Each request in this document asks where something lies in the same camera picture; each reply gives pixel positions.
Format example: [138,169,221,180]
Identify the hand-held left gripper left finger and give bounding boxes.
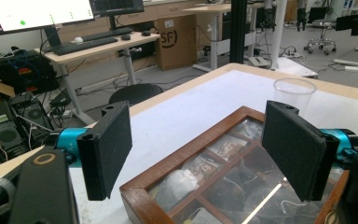
[55,100,134,202]

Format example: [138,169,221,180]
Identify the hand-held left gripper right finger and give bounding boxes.
[261,99,358,203]

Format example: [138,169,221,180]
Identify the clear plastic cup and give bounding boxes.
[272,77,318,119]

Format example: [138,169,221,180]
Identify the wooden box with glass lid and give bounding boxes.
[119,105,351,224]

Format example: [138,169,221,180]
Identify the office chair wheel base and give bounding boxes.
[302,20,338,57]

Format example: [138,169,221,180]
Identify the black round stool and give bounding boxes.
[108,82,165,106]

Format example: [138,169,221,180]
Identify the white machine base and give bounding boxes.
[247,55,319,78]

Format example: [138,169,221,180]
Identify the assorted tea bag packets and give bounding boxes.
[148,117,347,224]

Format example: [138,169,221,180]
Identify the light desk with white legs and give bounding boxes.
[34,31,161,126]

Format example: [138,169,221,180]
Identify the black computer tower green label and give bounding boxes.
[0,100,30,163]

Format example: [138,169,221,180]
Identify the black keyboard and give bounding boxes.
[79,26,135,43]
[51,35,119,57]

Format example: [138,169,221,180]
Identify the black equipment case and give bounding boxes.
[0,49,61,95]

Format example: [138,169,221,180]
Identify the wooden desk with white leg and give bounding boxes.
[182,2,263,72]

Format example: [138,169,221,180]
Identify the large cardboard box black logo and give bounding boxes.
[154,13,207,72]

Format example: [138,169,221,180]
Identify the dark computer monitor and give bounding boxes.
[89,0,145,31]

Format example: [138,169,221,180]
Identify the lit white computer monitor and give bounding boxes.
[0,0,96,48]

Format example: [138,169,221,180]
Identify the black metal post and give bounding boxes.
[228,0,249,64]

